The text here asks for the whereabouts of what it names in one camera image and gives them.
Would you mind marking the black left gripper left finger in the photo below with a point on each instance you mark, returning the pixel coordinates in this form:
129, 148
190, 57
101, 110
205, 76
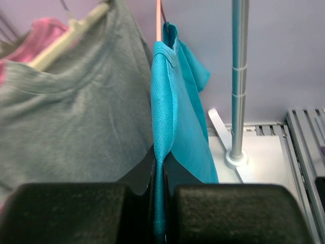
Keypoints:
116, 212

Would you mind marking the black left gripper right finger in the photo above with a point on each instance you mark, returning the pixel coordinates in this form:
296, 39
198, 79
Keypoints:
229, 213

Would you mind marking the teal t shirt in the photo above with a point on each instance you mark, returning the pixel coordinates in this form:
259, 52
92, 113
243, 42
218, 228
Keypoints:
178, 118

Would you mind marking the pink wire hanger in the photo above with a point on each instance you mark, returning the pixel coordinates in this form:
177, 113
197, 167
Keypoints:
160, 15

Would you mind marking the grey t shirt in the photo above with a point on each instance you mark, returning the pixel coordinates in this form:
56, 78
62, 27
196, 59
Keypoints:
87, 118

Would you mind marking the wooden hanger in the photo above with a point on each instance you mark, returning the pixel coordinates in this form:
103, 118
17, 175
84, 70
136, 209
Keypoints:
76, 29

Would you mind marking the pink t shirt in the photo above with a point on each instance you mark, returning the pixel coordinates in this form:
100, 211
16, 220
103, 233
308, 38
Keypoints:
14, 60

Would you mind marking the silver clothes rack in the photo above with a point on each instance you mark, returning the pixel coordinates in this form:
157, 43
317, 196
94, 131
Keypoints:
232, 141

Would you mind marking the aluminium frame rail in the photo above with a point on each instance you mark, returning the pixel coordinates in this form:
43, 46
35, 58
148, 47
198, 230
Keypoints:
290, 154

